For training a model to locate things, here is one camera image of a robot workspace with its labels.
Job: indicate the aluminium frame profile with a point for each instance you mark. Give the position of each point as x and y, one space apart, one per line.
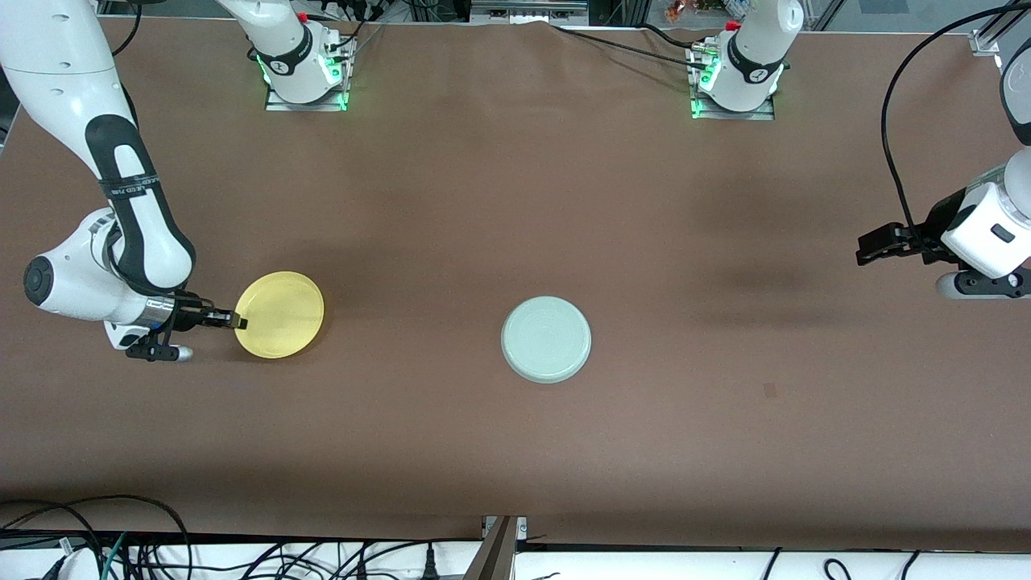
495 552

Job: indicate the black power plug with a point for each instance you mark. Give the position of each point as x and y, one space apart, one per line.
429 568

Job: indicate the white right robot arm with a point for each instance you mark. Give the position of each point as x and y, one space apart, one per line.
56 80

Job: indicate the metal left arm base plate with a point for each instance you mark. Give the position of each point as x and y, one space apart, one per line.
761 115

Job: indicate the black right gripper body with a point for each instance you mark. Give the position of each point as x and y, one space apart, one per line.
187 316

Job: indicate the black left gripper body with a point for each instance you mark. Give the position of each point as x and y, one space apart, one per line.
933 228

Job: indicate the aluminium corner bracket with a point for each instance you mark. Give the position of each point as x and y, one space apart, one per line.
987 42

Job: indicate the yellow round plate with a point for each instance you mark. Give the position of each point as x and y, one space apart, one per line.
282 316

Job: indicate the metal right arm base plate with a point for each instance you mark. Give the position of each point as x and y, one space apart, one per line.
278 105

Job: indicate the pale green round plate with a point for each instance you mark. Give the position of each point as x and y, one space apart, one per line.
546 339

